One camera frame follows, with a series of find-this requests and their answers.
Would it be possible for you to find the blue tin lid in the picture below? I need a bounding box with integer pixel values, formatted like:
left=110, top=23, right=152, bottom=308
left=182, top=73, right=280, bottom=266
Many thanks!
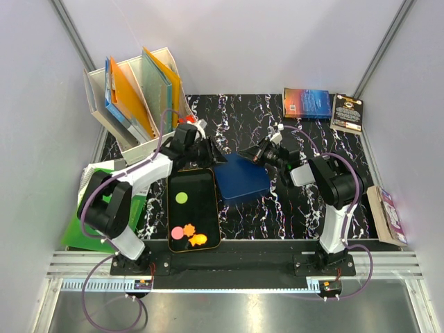
left=213, top=153, right=271, bottom=205

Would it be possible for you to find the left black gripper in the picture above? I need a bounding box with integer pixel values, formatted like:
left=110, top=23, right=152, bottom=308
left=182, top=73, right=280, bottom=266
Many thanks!
left=185, top=135, right=228, bottom=169

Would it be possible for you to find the blue binder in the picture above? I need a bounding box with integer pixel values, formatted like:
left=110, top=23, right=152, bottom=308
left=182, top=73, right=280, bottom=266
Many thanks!
left=105, top=58, right=133, bottom=129

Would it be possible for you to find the green clip file folder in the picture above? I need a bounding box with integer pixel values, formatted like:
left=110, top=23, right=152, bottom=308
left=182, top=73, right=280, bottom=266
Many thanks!
left=61, top=164, right=148, bottom=253

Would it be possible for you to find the red small box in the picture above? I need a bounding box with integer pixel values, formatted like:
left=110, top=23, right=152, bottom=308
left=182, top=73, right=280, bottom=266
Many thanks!
left=178, top=115, right=196, bottom=123

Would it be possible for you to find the purple cable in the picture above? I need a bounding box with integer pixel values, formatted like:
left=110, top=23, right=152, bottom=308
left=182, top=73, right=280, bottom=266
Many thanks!
left=79, top=109, right=195, bottom=329
left=280, top=125, right=374, bottom=301

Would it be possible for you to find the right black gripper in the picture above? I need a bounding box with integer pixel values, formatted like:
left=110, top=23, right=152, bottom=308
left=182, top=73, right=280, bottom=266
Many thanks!
left=237, top=137, right=286, bottom=171

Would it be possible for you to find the orange fish cookie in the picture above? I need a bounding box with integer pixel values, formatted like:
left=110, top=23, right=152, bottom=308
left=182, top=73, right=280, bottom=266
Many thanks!
left=188, top=234, right=207, bottom=246

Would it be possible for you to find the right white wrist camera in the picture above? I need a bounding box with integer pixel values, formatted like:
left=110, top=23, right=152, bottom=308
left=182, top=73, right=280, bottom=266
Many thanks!
left=267, top=123, right=284, bottom=146

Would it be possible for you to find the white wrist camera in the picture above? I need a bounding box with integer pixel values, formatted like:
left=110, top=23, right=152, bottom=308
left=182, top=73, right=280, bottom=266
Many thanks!
left=267, top=123, right=284, bottom=146
left=193, top=119, right=207, bottom=139

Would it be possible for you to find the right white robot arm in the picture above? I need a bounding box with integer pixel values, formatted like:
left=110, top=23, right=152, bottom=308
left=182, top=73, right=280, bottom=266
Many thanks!
left=238, top=138, right=368, bottom=275

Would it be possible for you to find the white file organizer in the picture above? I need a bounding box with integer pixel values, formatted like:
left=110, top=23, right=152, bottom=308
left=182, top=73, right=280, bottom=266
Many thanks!
left=83, top=47, right=198, bottom=164

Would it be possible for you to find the yellow orange folder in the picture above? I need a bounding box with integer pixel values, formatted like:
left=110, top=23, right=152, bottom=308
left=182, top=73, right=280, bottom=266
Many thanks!
left=144, top=47, right=181, bottom=131

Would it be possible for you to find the black gold-rimmed tray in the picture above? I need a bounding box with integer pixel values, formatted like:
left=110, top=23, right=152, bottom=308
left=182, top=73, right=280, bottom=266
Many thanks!
left=167, top=169, right=221, bottom=253

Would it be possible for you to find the green round cookie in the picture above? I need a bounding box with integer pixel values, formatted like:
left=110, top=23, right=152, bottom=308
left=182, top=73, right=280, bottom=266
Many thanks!
left=175, top=191, right=188, bottom=204

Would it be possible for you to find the orange flower cookie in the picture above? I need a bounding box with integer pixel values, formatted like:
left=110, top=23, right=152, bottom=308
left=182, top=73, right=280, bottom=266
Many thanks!
left=183, top=223, right=196, bottom=237

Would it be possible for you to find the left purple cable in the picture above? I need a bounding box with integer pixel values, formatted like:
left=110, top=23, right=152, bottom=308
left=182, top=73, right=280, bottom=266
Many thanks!
left=79, top=109, right=195, bottom=329

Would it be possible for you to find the black paperback book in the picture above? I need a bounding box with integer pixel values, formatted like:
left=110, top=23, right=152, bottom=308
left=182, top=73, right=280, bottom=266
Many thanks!
left=330, top=94, right=364, bottom=135

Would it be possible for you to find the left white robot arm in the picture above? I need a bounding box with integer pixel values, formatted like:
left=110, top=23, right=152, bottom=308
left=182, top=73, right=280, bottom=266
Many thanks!
left=77, top=120, right=227, bottom=275

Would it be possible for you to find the pink round cookie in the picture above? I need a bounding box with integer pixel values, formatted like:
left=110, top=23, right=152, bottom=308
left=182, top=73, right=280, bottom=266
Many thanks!
left=171, top=226, right=184, bottom=240

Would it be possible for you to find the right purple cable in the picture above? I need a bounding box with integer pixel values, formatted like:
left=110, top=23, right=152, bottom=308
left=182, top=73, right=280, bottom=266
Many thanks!
left=280, top=125, right=374, bottom=301

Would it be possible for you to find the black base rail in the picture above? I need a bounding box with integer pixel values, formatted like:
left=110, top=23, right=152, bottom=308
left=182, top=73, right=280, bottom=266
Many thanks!
left=110, top=240, right=356, bottom=293

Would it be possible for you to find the teal speckled folder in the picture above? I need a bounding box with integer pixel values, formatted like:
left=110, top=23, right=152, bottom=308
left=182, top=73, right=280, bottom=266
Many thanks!
left=142, top=48, right=172, bottom=133

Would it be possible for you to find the blue orange book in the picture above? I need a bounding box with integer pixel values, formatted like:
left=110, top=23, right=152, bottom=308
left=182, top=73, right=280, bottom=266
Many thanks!
left=282, top=87, right=332, bottom=119

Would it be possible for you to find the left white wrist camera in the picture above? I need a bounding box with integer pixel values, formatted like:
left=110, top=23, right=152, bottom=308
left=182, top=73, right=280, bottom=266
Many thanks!
left=193, top=119, right=207, bottom=139

